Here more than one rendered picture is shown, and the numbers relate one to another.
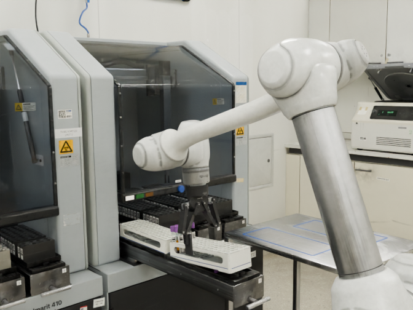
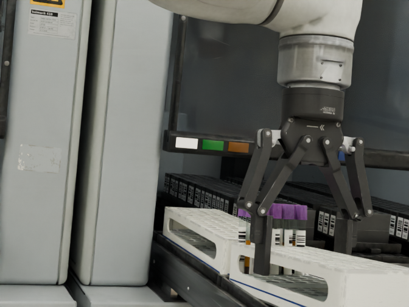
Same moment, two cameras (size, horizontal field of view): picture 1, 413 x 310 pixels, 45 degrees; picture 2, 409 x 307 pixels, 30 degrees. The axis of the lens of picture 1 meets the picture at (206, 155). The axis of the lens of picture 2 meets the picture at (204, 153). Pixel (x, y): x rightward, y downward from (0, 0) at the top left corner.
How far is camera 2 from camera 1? 85 cm
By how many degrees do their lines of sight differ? 23
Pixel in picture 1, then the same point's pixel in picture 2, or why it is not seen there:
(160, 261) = (205, 292)
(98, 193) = (112, 116)
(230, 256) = (350, 281)
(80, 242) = (54, 217)
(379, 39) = not seen: outside the picture
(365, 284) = not seen: outside the picture
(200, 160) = (324, 12)
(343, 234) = not seen: outside the picture
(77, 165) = (70, 38)
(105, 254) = (111, 264)
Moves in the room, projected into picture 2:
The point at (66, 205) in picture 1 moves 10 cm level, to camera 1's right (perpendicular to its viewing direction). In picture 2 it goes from (29, 123) to (85, 130)
